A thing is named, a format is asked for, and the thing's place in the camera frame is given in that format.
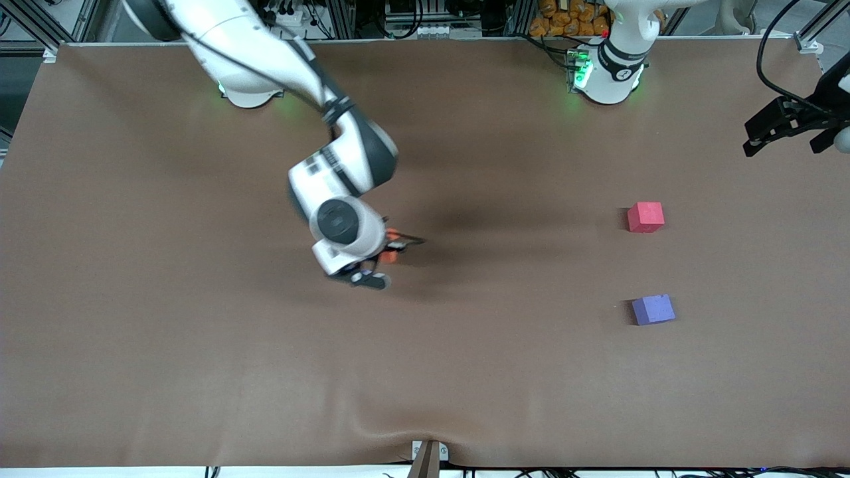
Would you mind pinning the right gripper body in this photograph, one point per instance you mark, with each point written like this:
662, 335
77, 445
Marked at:
386, 253

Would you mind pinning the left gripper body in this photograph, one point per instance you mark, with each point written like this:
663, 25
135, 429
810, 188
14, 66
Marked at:
821, 106

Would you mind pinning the orange foam block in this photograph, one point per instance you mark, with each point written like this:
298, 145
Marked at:
392, 233

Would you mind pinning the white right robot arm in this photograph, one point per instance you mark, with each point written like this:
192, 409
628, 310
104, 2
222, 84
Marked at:
232, 40

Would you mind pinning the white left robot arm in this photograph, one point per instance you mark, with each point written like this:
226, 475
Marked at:
614, 76

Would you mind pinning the brown table cover sheet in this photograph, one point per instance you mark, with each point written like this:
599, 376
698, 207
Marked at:
425, 372

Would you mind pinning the red foam block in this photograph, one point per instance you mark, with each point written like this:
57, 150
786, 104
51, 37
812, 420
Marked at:
645, 217

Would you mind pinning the purple foam block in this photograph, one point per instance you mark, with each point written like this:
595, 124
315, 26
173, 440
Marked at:
653, 310

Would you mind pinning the white connector row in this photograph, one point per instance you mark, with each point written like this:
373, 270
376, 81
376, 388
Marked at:
422, 30

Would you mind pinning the pile of orange pieces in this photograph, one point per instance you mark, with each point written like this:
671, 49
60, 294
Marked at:
564, 18

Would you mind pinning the white power strip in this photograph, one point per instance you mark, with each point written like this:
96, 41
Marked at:
292, 16

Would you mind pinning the white corner bracket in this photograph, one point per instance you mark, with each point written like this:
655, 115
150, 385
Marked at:
50, 55
810, 46

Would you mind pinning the diagonal aluminium frame bar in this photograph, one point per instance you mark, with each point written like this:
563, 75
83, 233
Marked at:
36, 26
823, 20

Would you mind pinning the grey metal clamp bracket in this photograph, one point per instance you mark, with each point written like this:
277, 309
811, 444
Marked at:
443, 452

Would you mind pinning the brown camera pole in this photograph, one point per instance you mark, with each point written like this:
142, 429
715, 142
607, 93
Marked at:
425, 465

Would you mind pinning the aluminium frame post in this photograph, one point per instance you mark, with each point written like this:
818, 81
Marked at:
342, 18
83, 20
522, 16

